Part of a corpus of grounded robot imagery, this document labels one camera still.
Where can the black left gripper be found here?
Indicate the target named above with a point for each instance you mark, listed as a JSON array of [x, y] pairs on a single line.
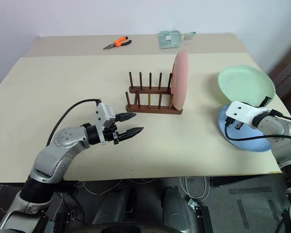
[[110, 133]]

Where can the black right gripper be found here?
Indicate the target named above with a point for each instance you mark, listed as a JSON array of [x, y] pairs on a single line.
[[238, 125]]

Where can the pale green plate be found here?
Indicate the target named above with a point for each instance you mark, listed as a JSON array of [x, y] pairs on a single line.
[[245, 83]]

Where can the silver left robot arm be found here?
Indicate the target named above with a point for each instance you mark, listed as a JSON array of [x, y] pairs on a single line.
[[63, 140]]

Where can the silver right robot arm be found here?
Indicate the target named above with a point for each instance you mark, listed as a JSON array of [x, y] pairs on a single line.
[[281, 131]]

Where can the dark wooden dish rack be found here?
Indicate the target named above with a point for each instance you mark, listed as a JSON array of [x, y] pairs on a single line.
[[155, 110]]

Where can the pale blue plate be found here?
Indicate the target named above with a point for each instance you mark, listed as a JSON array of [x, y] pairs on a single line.
[[247, 145]]

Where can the pink plate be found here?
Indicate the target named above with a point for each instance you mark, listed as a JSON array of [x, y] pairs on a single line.
[[180, 80]]

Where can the dark rounded grey shape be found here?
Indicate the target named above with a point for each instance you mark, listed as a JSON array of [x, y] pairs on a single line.
[[115, 208], [178, 211]]

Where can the clear plastic bag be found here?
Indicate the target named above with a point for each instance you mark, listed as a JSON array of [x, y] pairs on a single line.
[[169, 40]]

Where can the small black box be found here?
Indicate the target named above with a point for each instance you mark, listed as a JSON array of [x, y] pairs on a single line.
[[205, 218]]

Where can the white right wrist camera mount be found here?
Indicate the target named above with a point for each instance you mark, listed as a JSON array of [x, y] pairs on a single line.
[[242, 112]]

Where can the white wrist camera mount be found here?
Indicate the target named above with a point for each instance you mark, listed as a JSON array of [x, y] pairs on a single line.
[[242, 112], [101, 116]]

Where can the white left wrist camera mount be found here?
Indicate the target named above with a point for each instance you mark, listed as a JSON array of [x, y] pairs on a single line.
[[101, 116]]

